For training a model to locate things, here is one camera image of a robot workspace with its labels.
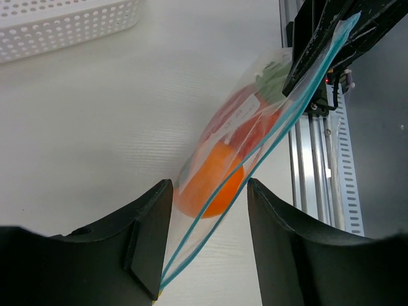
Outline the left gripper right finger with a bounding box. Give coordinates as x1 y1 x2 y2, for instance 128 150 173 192
247 179 407 305

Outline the aluminium mounting rail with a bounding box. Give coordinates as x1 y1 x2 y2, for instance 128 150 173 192
279 0 347 230

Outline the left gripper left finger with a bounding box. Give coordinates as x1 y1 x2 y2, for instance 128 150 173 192
1 179 173 305

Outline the orange fake persimmon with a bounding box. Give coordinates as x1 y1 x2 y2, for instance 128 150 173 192
173 142 245 218

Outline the clear zip top bag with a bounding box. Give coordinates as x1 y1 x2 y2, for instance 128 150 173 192
160 13 360 288

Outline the white slotted cable duct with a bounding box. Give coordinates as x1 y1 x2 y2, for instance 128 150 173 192
335 89 365 237

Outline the white perforated plastic basket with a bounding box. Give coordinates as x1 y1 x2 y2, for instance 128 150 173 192
1 0 145 64

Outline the red fake chili pepper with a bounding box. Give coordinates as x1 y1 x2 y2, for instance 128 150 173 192
198 62 291 159

